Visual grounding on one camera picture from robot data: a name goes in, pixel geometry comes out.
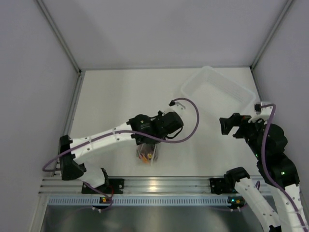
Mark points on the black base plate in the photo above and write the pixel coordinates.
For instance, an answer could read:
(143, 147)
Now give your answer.
(221, 186)
(114, 185)

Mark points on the clear zip top bag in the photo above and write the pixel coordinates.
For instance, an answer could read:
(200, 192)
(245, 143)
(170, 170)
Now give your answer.
(148, 154)

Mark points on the white plastic basket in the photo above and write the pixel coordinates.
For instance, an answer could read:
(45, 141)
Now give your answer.
(217, 95)

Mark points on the frame post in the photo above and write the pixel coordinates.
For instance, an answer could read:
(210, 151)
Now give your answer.
(56, 31)
(288, 4)

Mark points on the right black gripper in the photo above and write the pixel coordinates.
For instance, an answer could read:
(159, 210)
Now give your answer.
(236, 119)

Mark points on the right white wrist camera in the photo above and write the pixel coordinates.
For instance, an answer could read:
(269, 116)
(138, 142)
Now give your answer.
(262, 110)

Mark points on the right frame post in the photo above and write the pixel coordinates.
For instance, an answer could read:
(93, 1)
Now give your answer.
(288, 4)

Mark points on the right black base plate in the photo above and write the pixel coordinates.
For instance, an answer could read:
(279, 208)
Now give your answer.
(221, 186)

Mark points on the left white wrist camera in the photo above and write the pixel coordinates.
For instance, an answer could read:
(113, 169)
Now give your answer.
(175, 106)

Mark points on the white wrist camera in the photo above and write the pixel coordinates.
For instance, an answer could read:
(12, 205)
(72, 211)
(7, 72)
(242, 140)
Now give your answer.
(262, 110)
(175, 106)

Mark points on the left frame post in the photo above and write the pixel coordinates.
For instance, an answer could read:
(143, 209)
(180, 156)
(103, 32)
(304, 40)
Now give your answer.
(56, 31)

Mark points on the aluminium mounting rail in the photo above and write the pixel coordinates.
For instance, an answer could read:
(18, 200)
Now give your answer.
(135, 185)

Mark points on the slotted grey cable duct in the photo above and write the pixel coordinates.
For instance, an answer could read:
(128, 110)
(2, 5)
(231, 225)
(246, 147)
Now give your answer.
(147, 201)

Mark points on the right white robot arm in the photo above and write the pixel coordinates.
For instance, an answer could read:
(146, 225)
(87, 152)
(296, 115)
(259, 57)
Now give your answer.
(267, 142)

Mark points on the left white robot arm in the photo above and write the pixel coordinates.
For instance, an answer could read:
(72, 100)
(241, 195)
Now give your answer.
(142, 129)

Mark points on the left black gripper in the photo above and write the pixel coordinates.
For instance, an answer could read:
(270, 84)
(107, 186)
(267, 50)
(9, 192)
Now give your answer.
(160, 114)

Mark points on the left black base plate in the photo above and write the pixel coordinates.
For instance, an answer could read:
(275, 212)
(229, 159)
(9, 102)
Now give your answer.
(114, 185)

